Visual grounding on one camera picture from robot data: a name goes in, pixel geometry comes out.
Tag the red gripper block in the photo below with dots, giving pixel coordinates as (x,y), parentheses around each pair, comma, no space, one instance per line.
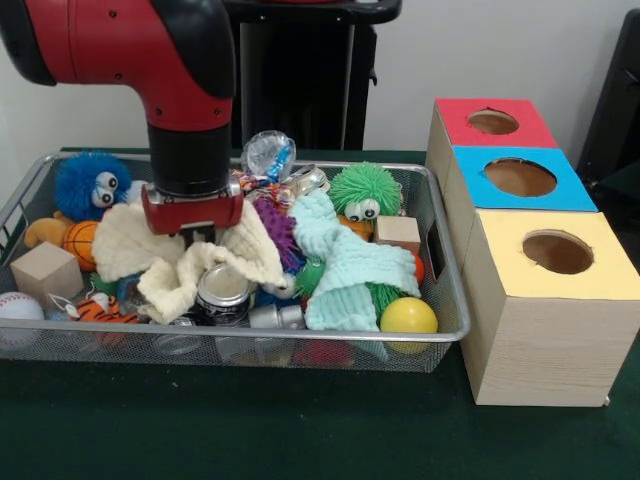
(195,212)

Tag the cream knitted cloth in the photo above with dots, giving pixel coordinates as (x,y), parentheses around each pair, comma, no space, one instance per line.
(125,245)

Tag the multicolour knotted rag cloth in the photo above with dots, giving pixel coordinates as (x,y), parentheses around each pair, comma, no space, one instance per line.
(265,187)

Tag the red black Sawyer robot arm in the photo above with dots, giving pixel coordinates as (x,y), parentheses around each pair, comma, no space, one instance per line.
(125,45)

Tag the shallow silver mesh bin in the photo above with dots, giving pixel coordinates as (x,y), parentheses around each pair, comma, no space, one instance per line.
(125,352)

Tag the wooden box with three holes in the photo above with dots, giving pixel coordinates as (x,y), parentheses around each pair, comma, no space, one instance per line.
(550,350)

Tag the crushed black drink can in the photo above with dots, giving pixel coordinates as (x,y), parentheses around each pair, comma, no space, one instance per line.
(222,295)

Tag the purple spiky rubber ball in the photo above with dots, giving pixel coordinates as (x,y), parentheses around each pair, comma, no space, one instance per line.
(280,235)

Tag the blue spiky rubber ball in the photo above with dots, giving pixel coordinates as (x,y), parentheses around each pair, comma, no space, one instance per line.
(80,180)

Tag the mint green knitted cloth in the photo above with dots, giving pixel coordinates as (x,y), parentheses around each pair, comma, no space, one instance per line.
(350,265)

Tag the green spiky ball with eyes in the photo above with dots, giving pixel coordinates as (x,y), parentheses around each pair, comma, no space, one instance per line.
(362,185)

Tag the white baseball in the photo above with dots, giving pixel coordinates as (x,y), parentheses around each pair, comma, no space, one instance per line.
(17,307)

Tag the small wooden cube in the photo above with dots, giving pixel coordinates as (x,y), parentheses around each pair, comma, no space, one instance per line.
(397,232)

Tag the orange-red ball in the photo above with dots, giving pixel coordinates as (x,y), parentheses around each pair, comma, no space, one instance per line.
(419,269)

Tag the yellow plastic ball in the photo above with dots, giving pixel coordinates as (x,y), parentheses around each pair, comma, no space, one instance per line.
(407,315)

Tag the dark green side table cloth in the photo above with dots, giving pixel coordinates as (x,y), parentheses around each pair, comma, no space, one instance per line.
(625,187)

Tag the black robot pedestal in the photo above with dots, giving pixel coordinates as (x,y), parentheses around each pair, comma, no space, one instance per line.
(300,75)

